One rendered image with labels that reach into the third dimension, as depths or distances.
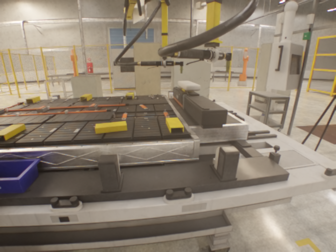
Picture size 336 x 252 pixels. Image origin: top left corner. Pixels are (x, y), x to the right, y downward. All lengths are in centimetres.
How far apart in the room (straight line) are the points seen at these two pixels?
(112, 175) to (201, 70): 526
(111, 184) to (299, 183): 82
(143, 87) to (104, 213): 501
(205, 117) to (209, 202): 44
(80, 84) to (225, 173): 520
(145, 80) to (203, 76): 185
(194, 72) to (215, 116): 473
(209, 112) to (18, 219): 96
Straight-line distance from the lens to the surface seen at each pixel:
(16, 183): 86
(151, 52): 551
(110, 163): 65
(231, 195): 78
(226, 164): 73
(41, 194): 83
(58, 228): 135
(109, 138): 86
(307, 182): 102
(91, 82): 550
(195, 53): 87
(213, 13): 99
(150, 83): 553
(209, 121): 96
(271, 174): 90
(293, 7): 390
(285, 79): 350
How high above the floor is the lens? 134
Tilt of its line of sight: 20 degrees down
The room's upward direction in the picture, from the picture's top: straight up
